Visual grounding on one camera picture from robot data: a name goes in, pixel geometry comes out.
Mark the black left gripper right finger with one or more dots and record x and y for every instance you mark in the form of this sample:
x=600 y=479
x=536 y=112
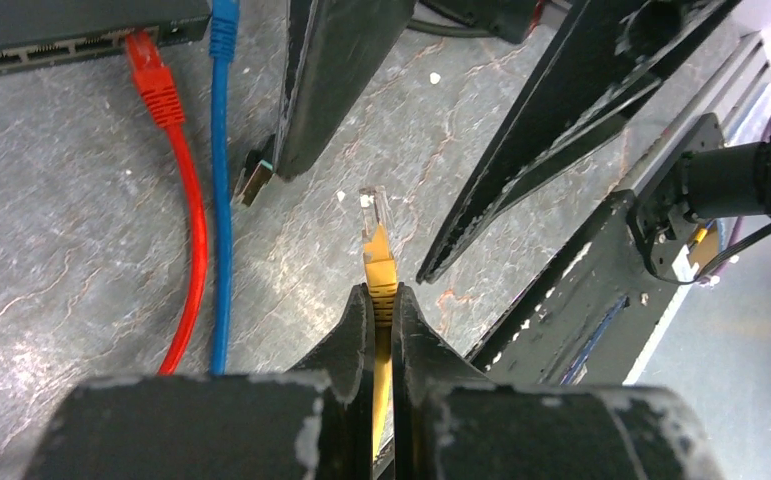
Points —
x=452 y=422

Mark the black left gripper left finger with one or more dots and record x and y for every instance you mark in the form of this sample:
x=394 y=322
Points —
x=312 y=421

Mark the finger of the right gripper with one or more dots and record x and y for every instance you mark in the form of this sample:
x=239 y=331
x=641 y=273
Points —
x=334 y=48
x=605 y=62

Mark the black network switch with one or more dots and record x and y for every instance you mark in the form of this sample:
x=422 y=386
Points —
x=39 y=34

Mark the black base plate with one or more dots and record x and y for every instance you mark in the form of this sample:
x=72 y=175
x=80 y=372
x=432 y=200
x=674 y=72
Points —
x=590 y=313

